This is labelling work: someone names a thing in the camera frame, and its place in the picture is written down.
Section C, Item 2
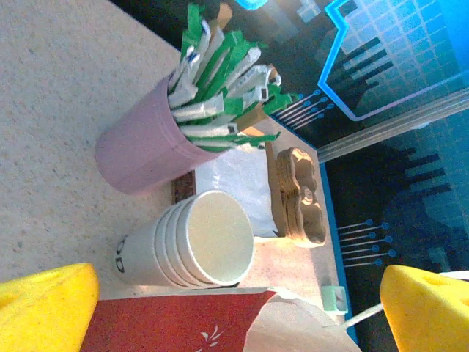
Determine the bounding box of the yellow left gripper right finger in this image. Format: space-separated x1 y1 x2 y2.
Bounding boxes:
379 264 469 352

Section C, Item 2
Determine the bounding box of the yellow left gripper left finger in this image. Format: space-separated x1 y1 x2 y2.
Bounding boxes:
0 262 100 352

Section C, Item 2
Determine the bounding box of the white red printed gift bag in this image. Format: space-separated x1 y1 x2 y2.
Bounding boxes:
80 287 384 352

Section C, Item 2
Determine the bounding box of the stack of white paper cups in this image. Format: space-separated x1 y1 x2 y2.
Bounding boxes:
109 189 255 289

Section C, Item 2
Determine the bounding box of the pink holder cup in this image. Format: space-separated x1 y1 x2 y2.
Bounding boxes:
95 75 224 195

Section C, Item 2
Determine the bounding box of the stack of white napkins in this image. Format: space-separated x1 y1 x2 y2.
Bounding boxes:
196 146 279 238

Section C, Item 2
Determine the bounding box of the brown paper stirrer packet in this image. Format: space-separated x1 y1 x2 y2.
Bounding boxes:
215 2 234 29

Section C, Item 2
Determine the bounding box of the aluminium frame post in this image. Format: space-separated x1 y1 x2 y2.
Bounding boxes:
317 86 469 162

